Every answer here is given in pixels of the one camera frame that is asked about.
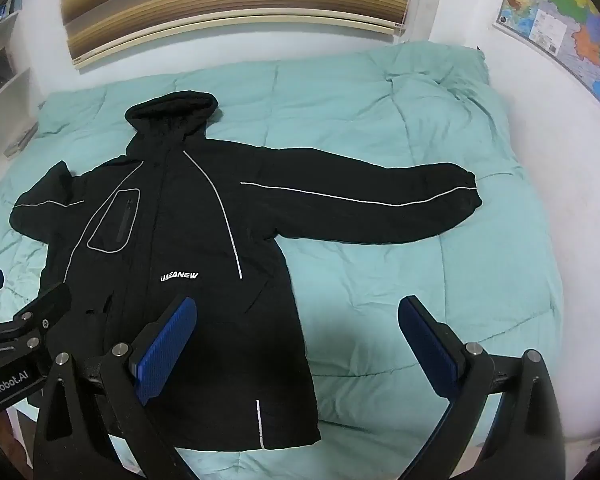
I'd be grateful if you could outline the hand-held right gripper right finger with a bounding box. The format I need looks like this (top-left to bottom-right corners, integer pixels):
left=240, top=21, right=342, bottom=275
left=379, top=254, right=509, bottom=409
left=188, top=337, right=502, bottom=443
left=397, top=296, right=567, bottom=480

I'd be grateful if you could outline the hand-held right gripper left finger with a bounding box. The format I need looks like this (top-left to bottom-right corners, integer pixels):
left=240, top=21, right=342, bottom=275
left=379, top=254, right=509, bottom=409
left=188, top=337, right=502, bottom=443
left=32, top=296, right=201, bottom=480

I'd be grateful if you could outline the black hooded jacket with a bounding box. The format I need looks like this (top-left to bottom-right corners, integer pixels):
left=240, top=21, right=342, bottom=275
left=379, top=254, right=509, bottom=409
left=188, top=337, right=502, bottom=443
left=9, top=91, right=483, bottom=453

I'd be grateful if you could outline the white shelf unit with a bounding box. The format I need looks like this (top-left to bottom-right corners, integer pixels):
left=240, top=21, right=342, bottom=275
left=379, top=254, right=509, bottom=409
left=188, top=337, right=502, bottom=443
left=0, top=0, right=40, bottom=192

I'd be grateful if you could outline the teal quilted blanket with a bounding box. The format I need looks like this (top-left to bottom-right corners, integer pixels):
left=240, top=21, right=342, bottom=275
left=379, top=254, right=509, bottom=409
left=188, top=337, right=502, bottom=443
left=0, top=40, right=566, bottom=442

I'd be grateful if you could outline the wooden slatted headboard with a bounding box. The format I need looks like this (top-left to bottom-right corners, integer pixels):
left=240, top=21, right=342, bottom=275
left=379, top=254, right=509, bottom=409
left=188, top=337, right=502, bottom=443
left=57, top=0, right=417, bottom=69

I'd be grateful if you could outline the colourful wall map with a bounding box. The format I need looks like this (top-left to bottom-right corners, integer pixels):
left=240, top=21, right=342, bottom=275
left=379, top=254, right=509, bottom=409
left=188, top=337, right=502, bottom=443
left=494, top=0, right=600, bottom=127

